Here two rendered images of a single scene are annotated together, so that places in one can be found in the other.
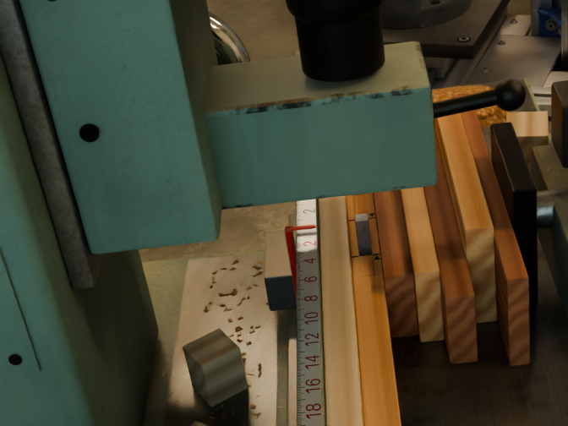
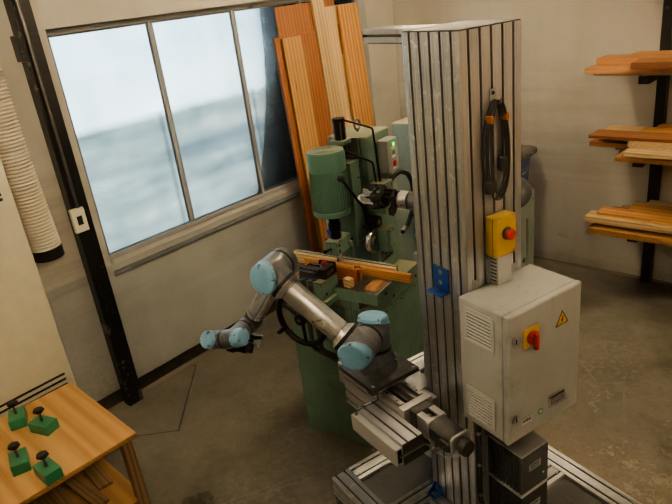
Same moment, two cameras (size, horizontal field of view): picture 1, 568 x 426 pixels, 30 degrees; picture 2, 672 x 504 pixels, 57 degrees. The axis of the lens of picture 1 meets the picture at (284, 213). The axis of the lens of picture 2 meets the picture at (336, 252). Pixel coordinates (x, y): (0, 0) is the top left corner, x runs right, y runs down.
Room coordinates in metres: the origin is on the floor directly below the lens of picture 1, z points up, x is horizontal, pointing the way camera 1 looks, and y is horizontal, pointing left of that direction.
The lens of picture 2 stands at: (2.01, -2.44, 2.17)
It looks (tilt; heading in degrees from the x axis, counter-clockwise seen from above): 23 degrees down; 121
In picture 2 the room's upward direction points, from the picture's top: 7 degrees counter-clockwise
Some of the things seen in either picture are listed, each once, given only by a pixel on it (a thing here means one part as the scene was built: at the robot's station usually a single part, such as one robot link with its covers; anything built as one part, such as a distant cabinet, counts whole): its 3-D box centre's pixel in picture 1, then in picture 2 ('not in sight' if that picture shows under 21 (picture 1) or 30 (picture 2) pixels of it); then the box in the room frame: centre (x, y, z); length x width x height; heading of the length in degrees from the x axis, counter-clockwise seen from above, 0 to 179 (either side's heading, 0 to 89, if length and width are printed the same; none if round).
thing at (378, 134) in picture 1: (319, 133); (339, 244); (0.60, -0.03, 1.03); 0.14 x 0.07 x 0.09; 85
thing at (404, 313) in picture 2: not in sight; (363, 352); (0.60, 0.07, 0.36); 0.58 x 0.45 x 0.71; 85
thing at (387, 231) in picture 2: not in sight; (384, 237); (0.77, 0.12, 1.02); 0.09 x 0.07 x 0.12; 175
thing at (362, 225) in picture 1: (364, 248); not in sight; (0.59, -0.05, 0.94); 0.01 x 0.01 x 0.05; 85
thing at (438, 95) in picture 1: (450, 103); (375, 283); (0.84, -0.16, 0.91); 0.10 x 0.07 x 0.02; 85
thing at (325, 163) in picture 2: not in sight; (328, 182); (0.59, -0.05, 1.35); 0.18 x 0.18 x 0.31
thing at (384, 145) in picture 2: not in sight; (388, 154); (0.76, 0.25, 1.40); 0.10 x 0.06 x 0.16; 85
